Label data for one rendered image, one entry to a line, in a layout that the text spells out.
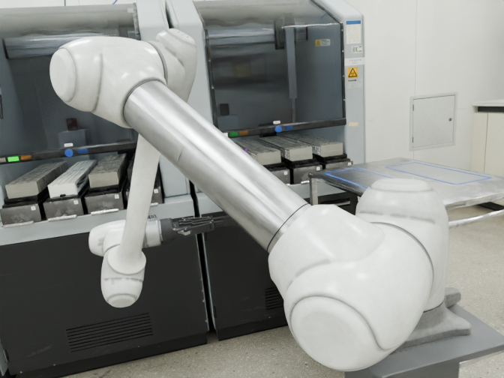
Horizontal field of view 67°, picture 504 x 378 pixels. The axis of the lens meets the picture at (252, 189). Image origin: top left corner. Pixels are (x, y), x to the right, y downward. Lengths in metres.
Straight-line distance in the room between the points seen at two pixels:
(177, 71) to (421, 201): 0.55
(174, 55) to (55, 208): 0.95
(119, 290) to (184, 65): 0.59
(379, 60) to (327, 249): 2.80
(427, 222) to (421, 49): 2.84
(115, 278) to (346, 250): 0.72
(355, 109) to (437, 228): 1.25
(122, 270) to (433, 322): 0.74
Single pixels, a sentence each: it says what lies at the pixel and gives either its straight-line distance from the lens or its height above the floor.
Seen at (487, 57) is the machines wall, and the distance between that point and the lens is 3.85.
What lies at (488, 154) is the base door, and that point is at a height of 0.48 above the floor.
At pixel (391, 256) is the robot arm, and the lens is 0.55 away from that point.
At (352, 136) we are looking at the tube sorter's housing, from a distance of 1.87.
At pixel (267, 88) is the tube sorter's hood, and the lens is 1.69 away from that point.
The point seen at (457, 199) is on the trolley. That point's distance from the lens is 1.17.
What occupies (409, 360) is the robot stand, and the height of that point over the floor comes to 0.70.
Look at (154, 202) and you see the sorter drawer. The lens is 1.60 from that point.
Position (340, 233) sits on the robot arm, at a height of 0.95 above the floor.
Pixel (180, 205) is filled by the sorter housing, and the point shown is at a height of 0.72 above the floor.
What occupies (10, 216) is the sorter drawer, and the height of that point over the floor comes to 0.77.
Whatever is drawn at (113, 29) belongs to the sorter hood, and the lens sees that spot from 1.71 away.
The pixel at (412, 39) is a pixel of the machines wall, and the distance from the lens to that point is 3.40.
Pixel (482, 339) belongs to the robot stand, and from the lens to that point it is 0.81.
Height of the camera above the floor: 1.15
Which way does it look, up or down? 14 degrees down
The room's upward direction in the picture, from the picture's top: 5 degrees counter-clockwise
